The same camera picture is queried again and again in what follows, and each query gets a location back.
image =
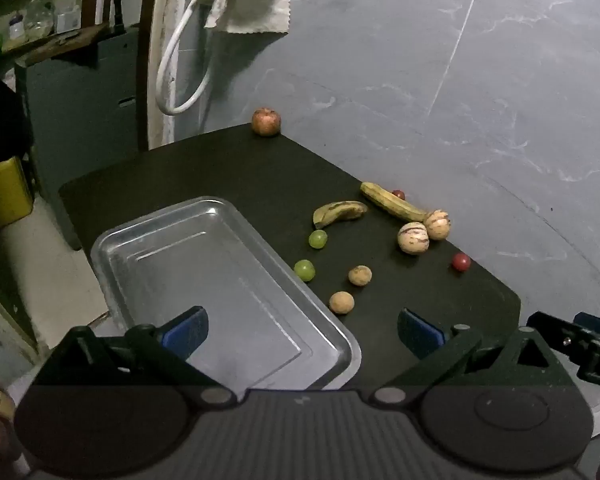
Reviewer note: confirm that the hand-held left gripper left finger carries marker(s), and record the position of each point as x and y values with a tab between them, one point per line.
187	332

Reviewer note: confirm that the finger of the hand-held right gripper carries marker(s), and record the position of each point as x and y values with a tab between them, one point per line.
550	330
597	319

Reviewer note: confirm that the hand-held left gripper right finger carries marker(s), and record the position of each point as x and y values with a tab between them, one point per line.
420	332

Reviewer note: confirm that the metal tray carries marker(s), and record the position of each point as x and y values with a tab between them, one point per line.
205	270

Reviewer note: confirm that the large red cherry tomato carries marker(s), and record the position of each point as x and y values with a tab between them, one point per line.
461	262

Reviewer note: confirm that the tan round longan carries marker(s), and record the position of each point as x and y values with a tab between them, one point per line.
360	275
341	303

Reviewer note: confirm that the striped pepino melon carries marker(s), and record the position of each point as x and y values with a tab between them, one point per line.
438	224
413	238

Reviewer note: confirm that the green grape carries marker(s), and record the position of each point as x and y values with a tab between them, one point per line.
304	270
318	239

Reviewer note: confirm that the long yellow banana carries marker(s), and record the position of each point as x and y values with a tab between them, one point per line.
392	202

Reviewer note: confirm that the small red cherry tomato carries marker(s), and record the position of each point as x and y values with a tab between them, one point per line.
398	194

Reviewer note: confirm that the short spotted banana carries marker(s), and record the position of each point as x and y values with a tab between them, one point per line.
340	211

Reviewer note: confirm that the red apple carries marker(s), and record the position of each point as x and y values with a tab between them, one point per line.
265	122

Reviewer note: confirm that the yellow container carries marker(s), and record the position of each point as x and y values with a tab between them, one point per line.
5	190

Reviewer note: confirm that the grey cabinet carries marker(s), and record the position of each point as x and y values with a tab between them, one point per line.
80	110

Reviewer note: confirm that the black bag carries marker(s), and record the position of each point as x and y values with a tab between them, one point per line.
0	120

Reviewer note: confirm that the wooden board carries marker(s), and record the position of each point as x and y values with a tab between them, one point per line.
55	42

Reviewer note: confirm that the small white box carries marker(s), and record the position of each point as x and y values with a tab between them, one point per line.
67	17

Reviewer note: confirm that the clear plastic bag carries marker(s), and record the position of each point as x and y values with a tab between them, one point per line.
40	17

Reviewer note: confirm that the small white bottle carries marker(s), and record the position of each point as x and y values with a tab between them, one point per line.
16	29

